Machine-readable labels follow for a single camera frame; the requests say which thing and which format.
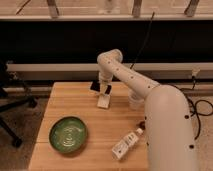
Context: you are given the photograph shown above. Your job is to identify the green round plate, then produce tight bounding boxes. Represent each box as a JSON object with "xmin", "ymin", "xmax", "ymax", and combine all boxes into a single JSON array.
[{"xmin": 49, "ymin": 116, "xmax": 88, "ymax": 154}]

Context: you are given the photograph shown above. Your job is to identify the black office chair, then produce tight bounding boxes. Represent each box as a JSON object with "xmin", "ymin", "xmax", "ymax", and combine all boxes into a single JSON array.
[{"xmin": 0, "ymin": 60, "xmax": 38, "ymax": 149}]

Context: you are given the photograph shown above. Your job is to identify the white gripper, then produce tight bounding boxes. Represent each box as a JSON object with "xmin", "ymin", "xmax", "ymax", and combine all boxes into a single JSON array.
[{"xmin": 90, "ymin": 72, "xmax": 113, "ymax": 94}]

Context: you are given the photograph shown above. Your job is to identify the black cable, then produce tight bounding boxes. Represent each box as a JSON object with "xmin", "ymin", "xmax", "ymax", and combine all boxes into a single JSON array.
[{"xmin": 172, "ymin": 75, "xmax": 213, "ymax": 141}]

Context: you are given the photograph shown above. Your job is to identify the white baseboard heater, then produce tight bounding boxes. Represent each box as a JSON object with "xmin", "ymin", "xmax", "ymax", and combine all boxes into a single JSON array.
[{"xmin": 5, "ymin": 62, "xmax": 213, "ymax": 82}]

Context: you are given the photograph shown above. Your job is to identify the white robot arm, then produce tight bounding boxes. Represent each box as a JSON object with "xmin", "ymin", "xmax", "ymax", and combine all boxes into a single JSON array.
[{"xmin": 97, "ymin": 49, "xmax": 199, "ymax": 171}]

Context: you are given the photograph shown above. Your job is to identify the white plastic bottle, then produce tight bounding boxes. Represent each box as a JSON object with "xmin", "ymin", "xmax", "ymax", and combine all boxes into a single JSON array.
[{"xmin": 111, "ymin": 128, "xmax": 143, "ymax": 160}]

